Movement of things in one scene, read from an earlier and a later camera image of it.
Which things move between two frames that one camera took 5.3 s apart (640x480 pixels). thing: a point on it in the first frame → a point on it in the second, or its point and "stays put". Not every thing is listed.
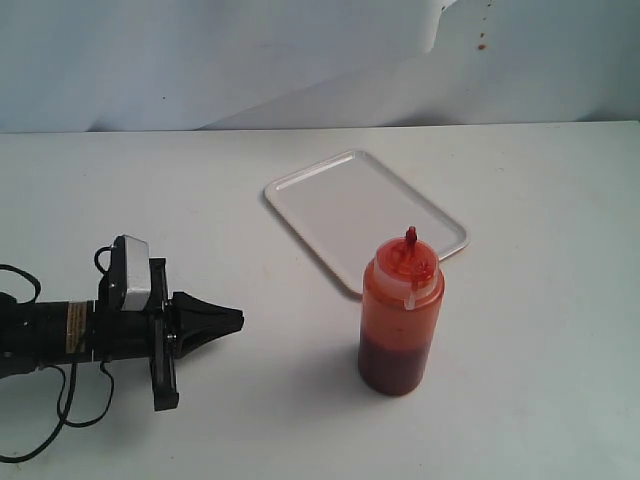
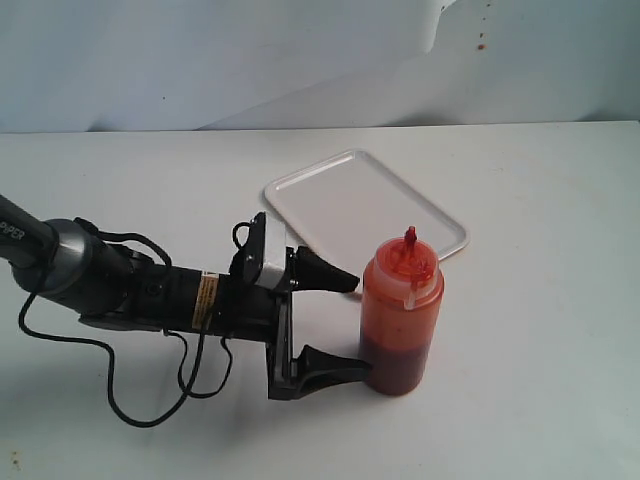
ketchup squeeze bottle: [401, 316] stays put
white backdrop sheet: [147, 65] stays put
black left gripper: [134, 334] → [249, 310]
